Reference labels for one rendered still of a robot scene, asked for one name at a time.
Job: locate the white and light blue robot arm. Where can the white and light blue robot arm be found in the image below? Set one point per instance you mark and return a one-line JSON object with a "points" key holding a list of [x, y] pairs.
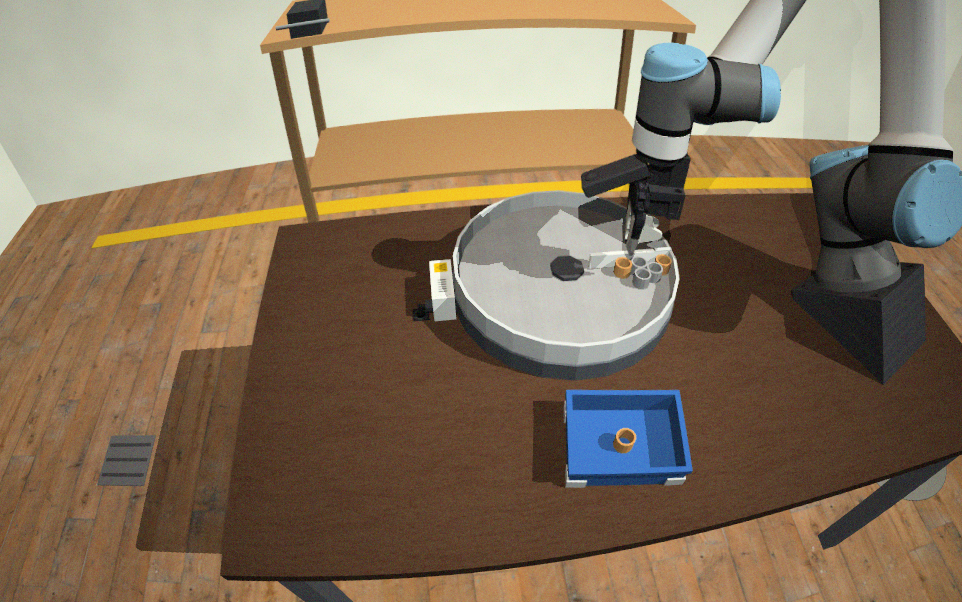
{"points": [[906, 192]]}

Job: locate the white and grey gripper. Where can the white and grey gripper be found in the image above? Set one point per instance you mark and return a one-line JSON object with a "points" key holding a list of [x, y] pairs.
{"points": [[664, 186]]}

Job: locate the grey metal ring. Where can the grey metal ring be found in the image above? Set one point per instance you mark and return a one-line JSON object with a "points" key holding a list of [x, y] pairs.
{"points": [[640, 279], [640, 261], [656, 275]]}

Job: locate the bronze bushing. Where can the bronze bushing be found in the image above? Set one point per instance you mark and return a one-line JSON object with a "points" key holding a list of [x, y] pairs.
{"points": [[624, 433], [619, 270], [665, 261]]}

